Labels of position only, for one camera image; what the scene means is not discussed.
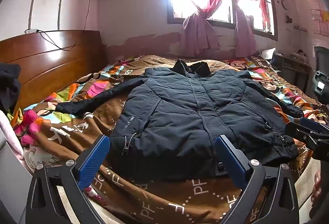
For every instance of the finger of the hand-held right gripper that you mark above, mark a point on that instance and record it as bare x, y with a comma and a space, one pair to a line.
312, 123
298, 131

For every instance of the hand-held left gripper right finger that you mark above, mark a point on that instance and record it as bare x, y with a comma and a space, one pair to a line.
231, 162

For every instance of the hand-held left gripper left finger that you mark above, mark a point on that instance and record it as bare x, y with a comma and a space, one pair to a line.
93, 159

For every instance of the dark navy padded jacket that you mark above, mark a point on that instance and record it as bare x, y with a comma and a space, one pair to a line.
195, 116

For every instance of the person's right hand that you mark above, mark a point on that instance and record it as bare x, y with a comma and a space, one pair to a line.
317, 186

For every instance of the black office chair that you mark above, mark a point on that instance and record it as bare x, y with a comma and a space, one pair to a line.
321, 74

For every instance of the dark side desk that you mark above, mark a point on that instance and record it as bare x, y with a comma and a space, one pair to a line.
295, 67

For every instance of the colourful printed brown blanket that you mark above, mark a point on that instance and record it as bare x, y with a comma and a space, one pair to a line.
164, 203

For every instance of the white bag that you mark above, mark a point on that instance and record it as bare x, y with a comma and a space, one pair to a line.
267, 53

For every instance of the pink towel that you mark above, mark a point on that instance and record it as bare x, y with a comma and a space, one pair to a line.
9, 134

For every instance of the wooden bed headboard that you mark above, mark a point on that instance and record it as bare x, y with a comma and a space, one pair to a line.
46, 67

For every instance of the dark cloth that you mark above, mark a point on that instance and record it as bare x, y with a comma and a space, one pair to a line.
9, 85

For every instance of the white power strip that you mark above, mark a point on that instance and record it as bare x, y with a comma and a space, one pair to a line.
31, 31

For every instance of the pink wall papers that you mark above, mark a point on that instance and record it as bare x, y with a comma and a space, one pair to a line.
320, 21

